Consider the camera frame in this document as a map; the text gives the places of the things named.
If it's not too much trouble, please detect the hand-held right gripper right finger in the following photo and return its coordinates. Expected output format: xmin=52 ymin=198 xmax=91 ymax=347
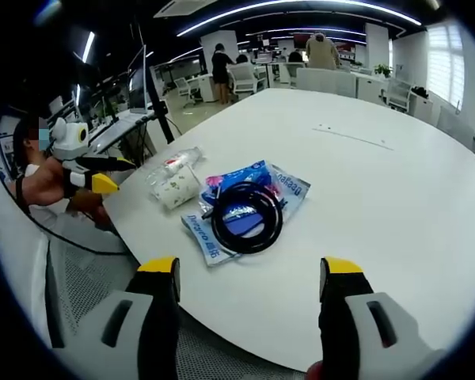
xmin=317 ymin=256 xmax=449 ymax=380

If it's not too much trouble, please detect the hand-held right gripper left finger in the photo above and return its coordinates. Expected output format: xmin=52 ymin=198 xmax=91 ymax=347
xmin=61 ymin=256 xmax=181 ymax=380

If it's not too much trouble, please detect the floral paper cup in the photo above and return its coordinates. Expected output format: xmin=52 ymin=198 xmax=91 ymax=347
xmin=150 ymin=164 xmax=202 ymax=211

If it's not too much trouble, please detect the clear plastic bottle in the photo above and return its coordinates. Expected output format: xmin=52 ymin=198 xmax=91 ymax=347
xmin=144 ymin=146 xmax=207 ymax=187

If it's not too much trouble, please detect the black cable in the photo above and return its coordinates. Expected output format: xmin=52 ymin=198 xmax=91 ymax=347
xmin=211 ymin=182 xmax=284 ymax=257

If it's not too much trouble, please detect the blue plastic packet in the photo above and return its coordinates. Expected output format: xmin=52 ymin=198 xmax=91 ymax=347
xmin=180 ymin=159 xmax=312 ymax=268

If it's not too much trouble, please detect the person's left hand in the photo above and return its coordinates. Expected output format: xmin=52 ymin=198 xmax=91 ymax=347
xmin=66 ymin=189 xmax=112 ymax=231

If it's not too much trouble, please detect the person's right hand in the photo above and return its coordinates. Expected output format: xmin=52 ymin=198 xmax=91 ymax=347
xmin=306 ymin=361 xmax=334 ymax=380

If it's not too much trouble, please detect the white side desk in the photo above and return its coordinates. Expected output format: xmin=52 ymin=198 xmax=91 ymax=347
xmin=85 ymin=109 xmax=160 ymax=156

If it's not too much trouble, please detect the black tripod stand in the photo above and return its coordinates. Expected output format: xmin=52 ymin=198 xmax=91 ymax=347
xmin=140 ymin=37 xmax=176 ymax=146

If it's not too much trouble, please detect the white mesh office chair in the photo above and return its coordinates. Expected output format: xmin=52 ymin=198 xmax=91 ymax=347
xmin=42 ymin=233 xmax=306 ymax=380

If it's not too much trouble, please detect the computer monitor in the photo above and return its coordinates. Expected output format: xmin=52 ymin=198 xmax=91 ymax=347
xmin=126 ymin=44 xmax=149 ymax=116

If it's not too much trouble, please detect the white round table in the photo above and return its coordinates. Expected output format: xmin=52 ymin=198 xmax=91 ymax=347
xmin=0 ymin=87 xmax=475 ymax=374

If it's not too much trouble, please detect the window with blinds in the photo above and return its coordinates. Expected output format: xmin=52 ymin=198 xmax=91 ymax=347
xmin=426 ymin=22 xmax=467 ymax=112

